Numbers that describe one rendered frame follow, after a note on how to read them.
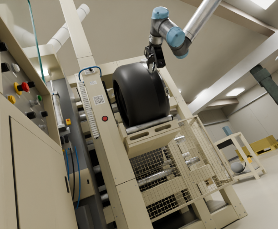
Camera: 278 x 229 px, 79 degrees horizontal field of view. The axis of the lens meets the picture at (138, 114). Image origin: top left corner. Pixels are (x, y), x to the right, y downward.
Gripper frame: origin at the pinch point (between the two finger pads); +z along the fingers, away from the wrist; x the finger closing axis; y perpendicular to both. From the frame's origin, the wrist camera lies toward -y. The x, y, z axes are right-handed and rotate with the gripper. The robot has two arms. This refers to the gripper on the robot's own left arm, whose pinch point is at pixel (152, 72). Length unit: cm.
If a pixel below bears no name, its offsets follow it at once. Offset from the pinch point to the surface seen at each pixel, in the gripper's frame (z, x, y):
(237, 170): 230, -176, -66
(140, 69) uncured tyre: 7.9, 2.1, 12.2
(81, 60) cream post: 23, 37, 52
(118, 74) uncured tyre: 11.9, 16.5, 16.1
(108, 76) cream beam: 51, 16, 56
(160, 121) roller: 24.1, 0.2, -21.6
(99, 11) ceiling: 93, -23, 264
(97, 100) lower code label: 27.8, 35.2, 11.8
